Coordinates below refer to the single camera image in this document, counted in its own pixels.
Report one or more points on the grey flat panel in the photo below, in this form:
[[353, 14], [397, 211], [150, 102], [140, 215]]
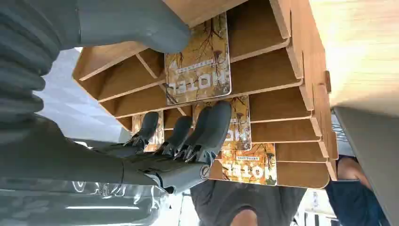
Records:
[[380, 156]]

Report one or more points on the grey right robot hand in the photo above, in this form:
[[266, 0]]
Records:
[[78, 159]]

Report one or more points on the person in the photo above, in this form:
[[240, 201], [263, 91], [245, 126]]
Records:
[[352, 202], [224, 199]]

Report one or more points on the clear glossy plastic cover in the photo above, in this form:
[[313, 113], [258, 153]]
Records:
[[78, 202]]

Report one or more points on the wooden card box with dividers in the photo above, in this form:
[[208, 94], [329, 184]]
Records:
[[274, 71]]

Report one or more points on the orange hotel print card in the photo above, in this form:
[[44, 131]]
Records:
[[199, 68], [240, 131], [157, 134], [249, 168]]

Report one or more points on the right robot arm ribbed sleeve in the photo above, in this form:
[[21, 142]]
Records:
[[18, 62]]

